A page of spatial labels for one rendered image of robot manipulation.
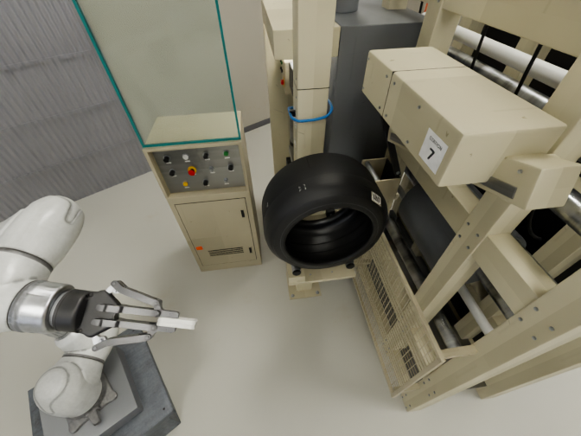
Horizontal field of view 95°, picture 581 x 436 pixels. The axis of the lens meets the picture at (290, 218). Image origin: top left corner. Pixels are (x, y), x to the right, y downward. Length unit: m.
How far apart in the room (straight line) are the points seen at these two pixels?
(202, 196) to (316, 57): 1.14
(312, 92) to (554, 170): 0.80
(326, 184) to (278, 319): 1.46
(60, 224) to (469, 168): 0.92
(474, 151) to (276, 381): 1.82
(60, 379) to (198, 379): 1.04
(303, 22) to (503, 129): 0.70
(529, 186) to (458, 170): 0.14
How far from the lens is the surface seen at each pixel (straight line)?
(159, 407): 1.56
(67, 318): 0.63
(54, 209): 0.75
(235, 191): 1.84
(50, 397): 1.39
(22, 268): 0.69
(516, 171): 0.79
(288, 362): 2.15
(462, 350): 1.31
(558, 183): 0.80
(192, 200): 1.91
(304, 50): 1.13
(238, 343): 2.23
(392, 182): 1.50
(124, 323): 0.62
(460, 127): 0.71
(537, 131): 0.81
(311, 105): 1.21
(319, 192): 1.00
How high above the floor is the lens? 2.08
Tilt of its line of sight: 47 degrees down
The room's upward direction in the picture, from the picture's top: 1 degrees counter-clockwise
